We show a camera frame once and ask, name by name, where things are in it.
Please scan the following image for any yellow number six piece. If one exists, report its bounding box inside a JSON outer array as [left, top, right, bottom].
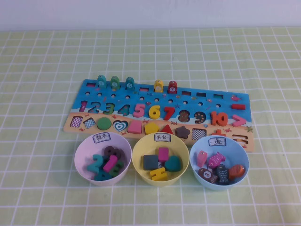
[[148, 105, 161, 120]]

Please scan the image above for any pink number five piece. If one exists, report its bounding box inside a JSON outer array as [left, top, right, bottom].
[[133, 103, 146, 118]]

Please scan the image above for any yellow pentagon shape piece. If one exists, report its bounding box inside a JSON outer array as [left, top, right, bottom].
[[144, 122, 158, 135]]

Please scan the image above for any blue wooden number puzzle board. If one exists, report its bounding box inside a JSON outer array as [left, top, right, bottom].
[[63, 79, 255, 153]]

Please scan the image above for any pink trapezoid shape piece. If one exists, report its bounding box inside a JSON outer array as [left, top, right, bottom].
[[127, 121, 142, 134]]

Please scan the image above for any red triangle shape piece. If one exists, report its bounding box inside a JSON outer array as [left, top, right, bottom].
[[159, 124, 174, 136]]

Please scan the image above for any paper label on yellow bowl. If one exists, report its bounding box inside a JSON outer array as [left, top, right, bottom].
[[154, 133, 171, 142]]

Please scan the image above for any red fish piece number seven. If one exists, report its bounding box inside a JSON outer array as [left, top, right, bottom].
[[167, 81, 178, 94]]

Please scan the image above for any teal fish piece number four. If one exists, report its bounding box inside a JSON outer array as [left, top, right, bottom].
[[125, 77, 136, 91]]

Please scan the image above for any brown star shape piece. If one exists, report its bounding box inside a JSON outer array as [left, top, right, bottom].
[[175, 125, 191, 140]]

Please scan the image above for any magenta rectangle shape piece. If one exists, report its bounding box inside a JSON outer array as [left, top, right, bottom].
[[158, 147, 170, 163]]

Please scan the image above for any green wooden fish piece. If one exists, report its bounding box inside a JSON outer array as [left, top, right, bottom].
[[110, 75, 120, 91]]

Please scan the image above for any green circle shape piece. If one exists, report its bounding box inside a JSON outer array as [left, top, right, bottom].
[[96, 117, 111, 130]]

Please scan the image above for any grey square shape piece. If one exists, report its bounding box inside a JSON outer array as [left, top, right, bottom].
[[143, 154, 160, 170]]

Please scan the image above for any paper label on pink bowl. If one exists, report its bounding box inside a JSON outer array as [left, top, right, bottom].
[[93, 133, 111, 144]]

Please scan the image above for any teal heart shape piece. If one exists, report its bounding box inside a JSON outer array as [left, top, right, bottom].
[[164, 155, 183, 172]]

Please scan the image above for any yellow plastic bowl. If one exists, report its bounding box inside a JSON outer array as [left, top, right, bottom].
[[131, 133, 190, 188]]

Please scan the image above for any teal wooden fish piece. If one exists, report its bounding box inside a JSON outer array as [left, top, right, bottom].
[[96, 74, 108, 89]]

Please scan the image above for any magenta number one piece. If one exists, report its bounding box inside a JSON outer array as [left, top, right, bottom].
[[103, 155, 118, 172]]

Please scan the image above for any orange number ten piece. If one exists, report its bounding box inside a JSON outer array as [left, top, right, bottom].
[[210, 111, 228, 127]]

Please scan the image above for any green number three piece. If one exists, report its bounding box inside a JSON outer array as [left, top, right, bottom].
[[108, 161, 125, 178]]

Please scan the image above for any pink wooden fish piece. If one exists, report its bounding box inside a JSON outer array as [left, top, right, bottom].
[[197, 151, 207, 167]]

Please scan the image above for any red plus sign piece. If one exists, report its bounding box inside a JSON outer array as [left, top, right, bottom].
[[211, 129, 228, 138]]

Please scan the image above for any paper label on blue bowl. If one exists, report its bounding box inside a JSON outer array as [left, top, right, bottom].
[[208, 137, 227, 148]]

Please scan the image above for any teal number two piece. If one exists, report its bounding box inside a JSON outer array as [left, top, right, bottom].
[[86, 154, 105, 174]]

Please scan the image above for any magenta striped fish piece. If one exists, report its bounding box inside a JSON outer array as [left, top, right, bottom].
[[208, 152, 224, 168]]

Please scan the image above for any brown fish piece number eight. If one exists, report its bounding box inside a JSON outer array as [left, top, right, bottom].
[[198, 168, 218, 184]]

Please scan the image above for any pink plastic bowl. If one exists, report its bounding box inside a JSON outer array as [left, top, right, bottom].
[[74, 134, 132, 186]]

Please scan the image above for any pink greater-than sign piece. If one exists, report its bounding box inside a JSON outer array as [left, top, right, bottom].
[[232, 114, 247, 128]]

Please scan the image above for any light blue plastic bowl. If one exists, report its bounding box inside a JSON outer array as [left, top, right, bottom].
[[189, 136, 250, 191]]

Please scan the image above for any dark grey fish piece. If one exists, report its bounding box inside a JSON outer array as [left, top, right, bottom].
[[215, 164, 230, 186]]

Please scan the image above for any orange wooden fish piece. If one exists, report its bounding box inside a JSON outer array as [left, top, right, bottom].
[[228, 164, 246, 181]]

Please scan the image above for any green checked tablecloth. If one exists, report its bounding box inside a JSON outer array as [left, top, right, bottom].
[[0, 27, 301, 226]]

